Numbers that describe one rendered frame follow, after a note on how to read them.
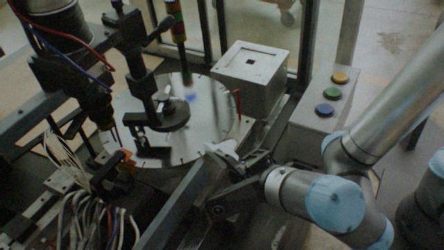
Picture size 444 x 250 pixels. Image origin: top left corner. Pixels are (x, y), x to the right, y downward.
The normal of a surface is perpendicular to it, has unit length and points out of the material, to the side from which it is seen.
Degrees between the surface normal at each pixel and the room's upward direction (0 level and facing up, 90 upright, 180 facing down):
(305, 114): 0
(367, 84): 0
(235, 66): 0
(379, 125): 73
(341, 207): 58
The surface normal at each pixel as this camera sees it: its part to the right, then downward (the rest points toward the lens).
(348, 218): 0.50, 0.04
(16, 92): -0.09, -0.71
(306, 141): -0.48, 0.65
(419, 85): -0.71, 0.31
